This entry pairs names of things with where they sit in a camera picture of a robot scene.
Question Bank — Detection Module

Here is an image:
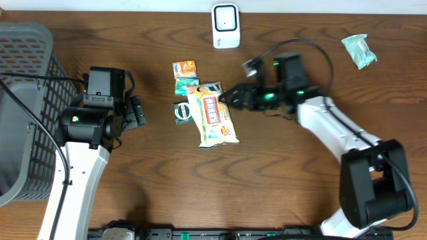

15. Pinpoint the yellow snack bag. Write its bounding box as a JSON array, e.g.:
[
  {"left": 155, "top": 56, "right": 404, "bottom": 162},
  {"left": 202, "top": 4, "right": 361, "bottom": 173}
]
[{"left": 187, "top": 81, "right": 240, "bottom": 149}]

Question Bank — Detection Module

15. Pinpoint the green Zam-Buk box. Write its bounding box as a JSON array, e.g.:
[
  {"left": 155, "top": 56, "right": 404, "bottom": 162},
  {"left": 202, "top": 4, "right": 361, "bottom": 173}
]
[{"left": 173, "top": 102, "right": 193, "bottom": 125}]

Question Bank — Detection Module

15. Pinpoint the teal tissue packet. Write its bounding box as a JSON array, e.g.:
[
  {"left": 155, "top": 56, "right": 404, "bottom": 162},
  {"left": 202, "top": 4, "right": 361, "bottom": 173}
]
[{"left": 174, "top": 78, "right": 199, "bottom": 96}]

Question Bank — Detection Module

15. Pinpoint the orange tissue packet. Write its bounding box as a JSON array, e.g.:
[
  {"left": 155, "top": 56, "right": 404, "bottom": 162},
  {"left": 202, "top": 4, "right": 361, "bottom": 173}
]
[{"left": 172, "top": 60, "right": 197, "bottom": 78}]

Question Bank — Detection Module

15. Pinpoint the light teal packet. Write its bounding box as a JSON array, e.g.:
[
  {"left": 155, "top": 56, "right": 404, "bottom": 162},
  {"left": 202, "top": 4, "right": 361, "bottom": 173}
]
[{"left": 341, "top": 34, "right": 378, "bottom": 70}]

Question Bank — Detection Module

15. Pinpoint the grey plastic mesh basket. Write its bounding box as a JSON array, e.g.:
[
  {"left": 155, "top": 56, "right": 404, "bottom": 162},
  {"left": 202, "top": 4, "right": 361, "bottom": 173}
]
[{"left": 1, "top": 23, "right": 77, "bottom": 205}]

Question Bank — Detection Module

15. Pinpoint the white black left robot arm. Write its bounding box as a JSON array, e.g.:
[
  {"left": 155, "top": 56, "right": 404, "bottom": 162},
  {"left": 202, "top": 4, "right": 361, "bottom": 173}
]
[{"left": 38, "top": 96, "right": 146, "bottom": 239}]

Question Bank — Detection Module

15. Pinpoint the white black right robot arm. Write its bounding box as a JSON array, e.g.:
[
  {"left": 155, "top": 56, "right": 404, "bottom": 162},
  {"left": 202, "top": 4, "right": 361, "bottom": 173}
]
[{"left": 218, "top": 52, "right": 419, "bottom": 239}]

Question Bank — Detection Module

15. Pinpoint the white barcode scanner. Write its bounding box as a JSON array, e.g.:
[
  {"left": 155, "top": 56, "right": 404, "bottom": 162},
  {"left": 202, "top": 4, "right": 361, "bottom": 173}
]
[{"left": 211, "top": 3, "right": 241, "bottom": 49}]

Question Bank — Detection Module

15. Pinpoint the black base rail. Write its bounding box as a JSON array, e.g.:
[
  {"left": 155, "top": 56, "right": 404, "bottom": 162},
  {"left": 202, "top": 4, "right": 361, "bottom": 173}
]
[{"left": 87, "top": 219, "right": 394, "bottom": 240}]

